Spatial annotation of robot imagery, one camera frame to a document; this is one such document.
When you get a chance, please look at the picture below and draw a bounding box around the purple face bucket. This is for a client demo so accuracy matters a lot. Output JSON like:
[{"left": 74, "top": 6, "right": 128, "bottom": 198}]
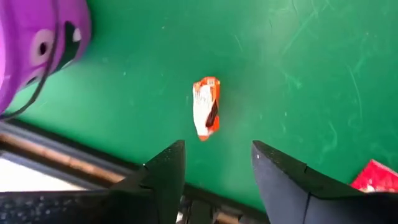
[{"left": 0, "top": 0, "right": 93, "bottom": 121}]

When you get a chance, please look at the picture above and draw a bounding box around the orange peanut butter cup pack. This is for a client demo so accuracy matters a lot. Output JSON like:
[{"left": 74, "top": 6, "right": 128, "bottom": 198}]
[{"left": 192, "top": 76, "right": 221, "bottom": 142}]

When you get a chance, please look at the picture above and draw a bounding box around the red Skittles pack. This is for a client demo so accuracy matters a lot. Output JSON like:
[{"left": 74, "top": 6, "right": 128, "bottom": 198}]
[{"left": 350, "top": 159, "right": 398, "bottom": 194}]

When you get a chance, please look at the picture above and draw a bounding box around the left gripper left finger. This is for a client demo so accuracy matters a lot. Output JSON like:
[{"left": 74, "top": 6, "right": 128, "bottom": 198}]
[{"left": 0, "top": 139, "right": 187, "bottom": 224}]

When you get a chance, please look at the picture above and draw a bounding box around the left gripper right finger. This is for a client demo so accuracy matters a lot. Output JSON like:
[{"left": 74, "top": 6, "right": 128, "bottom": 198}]
[{"left": 251, "top": 140, "right": 398, "bottom": 224}]

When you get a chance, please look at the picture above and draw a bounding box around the green felt table mat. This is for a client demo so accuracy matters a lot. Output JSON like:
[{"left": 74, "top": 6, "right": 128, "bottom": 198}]
[{"left": 6, "top": 0, "right": 398, "bottom": 212}]

